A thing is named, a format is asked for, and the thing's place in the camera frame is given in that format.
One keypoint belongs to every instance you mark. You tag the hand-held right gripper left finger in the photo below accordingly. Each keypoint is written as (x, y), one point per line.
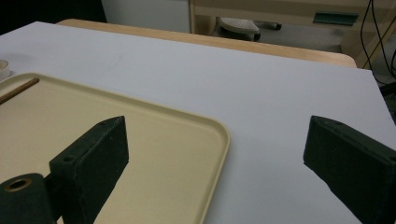
(90, 168)

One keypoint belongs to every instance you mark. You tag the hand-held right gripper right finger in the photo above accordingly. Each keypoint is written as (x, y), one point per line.
(358, 168)

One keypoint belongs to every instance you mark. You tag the beige rectangular tray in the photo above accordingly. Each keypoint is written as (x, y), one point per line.
(162, 161)

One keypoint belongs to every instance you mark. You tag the brown chopstick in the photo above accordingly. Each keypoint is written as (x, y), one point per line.
(18, 90)

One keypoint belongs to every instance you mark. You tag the wooden table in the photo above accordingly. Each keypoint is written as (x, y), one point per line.
(218, 42)

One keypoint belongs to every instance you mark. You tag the office chair base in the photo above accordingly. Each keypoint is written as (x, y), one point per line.
(238, 27)

